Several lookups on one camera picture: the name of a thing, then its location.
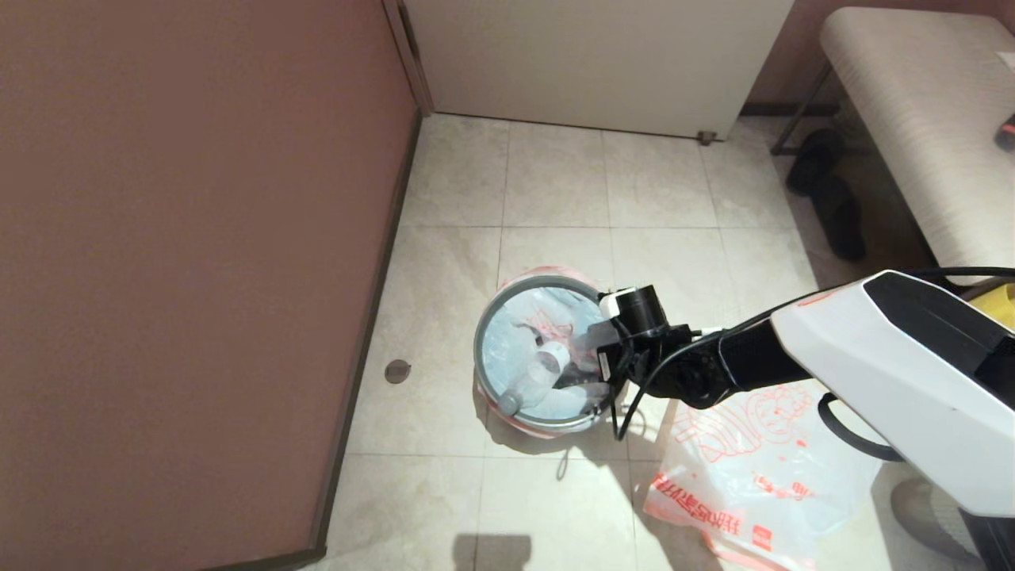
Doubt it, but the grey bin retaining ring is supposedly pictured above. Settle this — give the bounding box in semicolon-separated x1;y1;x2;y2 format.
473;274;623;433

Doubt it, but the beige wood-grain bench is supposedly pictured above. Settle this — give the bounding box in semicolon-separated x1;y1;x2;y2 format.
821;6;1015;277

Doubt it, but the yellow fabric bag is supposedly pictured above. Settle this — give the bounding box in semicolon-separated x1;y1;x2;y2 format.
963;282;1015;330

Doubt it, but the beige door frame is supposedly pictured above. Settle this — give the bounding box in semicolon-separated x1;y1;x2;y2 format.
382;0;435;117

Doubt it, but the used white red-print trash bag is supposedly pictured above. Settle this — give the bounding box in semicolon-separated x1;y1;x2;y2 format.
476;266;627;439

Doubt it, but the white door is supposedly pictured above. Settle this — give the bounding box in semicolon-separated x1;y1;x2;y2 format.
400;0;794;142

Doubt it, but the black slipper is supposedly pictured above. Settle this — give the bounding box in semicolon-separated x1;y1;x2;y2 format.
785;128;845;196
809;174;867;261

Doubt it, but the new white red-print plastic bag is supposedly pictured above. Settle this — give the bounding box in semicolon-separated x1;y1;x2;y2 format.
642;381;885;571

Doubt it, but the grey metal bench leg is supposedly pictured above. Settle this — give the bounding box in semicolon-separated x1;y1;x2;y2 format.
769;62;833;155

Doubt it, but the clear plastic bottle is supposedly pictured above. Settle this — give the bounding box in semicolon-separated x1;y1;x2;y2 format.
497;341;572;417

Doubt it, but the grey round cushion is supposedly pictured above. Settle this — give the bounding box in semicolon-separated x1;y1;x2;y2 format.
890;476;967;560

